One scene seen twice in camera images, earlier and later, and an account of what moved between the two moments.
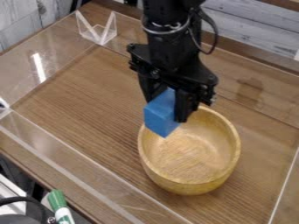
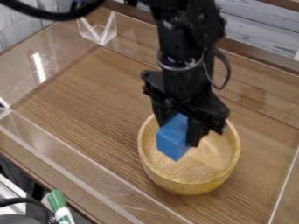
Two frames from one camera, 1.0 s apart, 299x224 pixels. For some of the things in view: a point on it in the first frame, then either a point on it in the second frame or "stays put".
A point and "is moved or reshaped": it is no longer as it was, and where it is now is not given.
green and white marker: (59, 205) stays put
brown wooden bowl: (191, 161) stays put
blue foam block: (160, 113) is moved or reshaped
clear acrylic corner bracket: (98, 33) stays put
